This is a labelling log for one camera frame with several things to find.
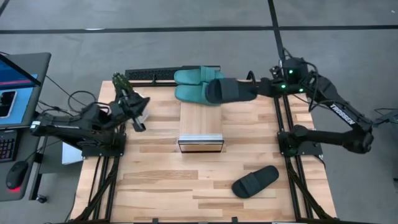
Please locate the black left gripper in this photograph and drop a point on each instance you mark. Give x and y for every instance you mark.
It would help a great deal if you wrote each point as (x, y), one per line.
(127, 107)

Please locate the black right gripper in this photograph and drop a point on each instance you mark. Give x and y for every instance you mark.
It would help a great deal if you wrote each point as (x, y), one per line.
(269, 87)

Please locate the black rubber slide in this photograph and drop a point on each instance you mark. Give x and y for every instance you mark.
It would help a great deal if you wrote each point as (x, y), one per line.
(228, 90)
(255, 182)

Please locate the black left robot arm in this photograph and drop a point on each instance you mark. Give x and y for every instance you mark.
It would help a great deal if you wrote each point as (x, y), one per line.
(62, 130)

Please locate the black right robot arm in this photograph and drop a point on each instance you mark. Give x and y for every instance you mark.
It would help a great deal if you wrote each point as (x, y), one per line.
(342, 115)

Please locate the green cactus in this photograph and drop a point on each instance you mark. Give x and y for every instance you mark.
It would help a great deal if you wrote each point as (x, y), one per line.
(122, 82)

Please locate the black keyboard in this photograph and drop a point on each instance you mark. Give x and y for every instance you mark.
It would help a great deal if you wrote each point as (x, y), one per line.
(149, 74)

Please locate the white box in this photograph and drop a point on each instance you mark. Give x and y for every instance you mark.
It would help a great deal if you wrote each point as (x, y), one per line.
(70, 155)

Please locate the grey side desk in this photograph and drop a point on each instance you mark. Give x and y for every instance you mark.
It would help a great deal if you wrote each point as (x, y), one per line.
(42, 65)

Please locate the open laptop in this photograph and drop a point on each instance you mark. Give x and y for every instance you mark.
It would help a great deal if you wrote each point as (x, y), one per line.
(18, 102)

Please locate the black caster wheel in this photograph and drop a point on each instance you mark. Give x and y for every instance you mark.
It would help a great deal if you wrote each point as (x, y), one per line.
(41, 198)

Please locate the black computer mouse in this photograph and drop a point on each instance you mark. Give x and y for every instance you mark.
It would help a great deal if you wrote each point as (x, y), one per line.
(17, 174)

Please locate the wooden shelf black metal frame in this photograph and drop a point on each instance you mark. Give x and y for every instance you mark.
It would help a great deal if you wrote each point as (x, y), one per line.
(200, 119)

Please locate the black aluminium table frame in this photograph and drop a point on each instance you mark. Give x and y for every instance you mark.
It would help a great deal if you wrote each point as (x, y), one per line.
(93, 152)

